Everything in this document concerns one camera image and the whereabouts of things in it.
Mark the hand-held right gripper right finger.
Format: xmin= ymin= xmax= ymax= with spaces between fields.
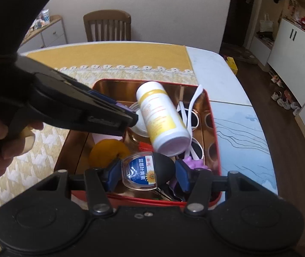
xmin=175 ymin=159 xmax=276 ymax=216

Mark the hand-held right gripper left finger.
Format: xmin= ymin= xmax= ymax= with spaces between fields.
xmin=36 ymin=158 xmax=123 ymax=216

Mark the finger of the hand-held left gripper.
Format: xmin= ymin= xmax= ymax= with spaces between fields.
xmin=35 ymin=71 xmax=117 ymax=108
xmin=41 ymin=102 xmax=139 ymax=137

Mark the pink sticky note pad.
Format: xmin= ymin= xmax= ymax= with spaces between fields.
xmin=92 ymin=132 xmax=123 ymax=143

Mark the purple spiky toy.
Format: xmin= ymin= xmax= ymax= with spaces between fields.
xmin=168 ymin=157 xmax=212 ymax=193

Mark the orange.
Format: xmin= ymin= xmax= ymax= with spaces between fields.
xmin=89 ymin=139 xmax=131 ymax=170

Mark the small purple block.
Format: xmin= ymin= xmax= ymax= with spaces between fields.
xmin=115 ymin=100 xmax=131 ymax=114

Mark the red candy wrapper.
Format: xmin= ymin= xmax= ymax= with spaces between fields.
xmin=138 ymin=142 xmax=153 ymax=153

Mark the white yellow plastic bottle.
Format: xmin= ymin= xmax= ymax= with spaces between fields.
xmin=136 ymin=81 xmax=192 ymax=157

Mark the red metal tin box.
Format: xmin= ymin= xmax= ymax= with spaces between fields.
xmin=53 ymin=79 xmax=222 ymax=209

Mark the yellow patterned tablecloth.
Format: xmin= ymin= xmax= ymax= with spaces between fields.
xmin=0 ymin=41 xmax=198 ymax=220

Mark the white side cabinet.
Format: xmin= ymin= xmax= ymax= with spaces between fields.
xmin=18 ymin=15 xmax=68 ymax=54

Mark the wooden chair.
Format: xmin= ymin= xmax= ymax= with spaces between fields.
xmin=83 ymin=10 xmax=132 ymax=43

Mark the yellow box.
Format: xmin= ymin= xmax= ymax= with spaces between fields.
xmin=226 ymin=57 xmax=239 ymax=75

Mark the row of shoes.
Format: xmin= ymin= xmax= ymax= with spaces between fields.
xmin=269 ymin=70 xmax=301 ymax=117

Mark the doormat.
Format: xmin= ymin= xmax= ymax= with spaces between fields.
xmin=221 ymin=47 xmax=258 ymax=65

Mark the white bench cabinet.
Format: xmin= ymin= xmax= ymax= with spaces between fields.
xmin=249 ymin=31 xmax=273 ymax=66

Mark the white lower cabinet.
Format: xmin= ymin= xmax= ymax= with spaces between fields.
xmin=267 ymin=18 xmax=305 ymax=125

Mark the dark door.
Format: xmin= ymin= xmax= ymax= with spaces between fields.
xmin=221 ymin=0 xmax=267 ymax=50

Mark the white tote bag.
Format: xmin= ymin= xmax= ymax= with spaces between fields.
xmin=260 ymin=13 xmax=274 ymax=33

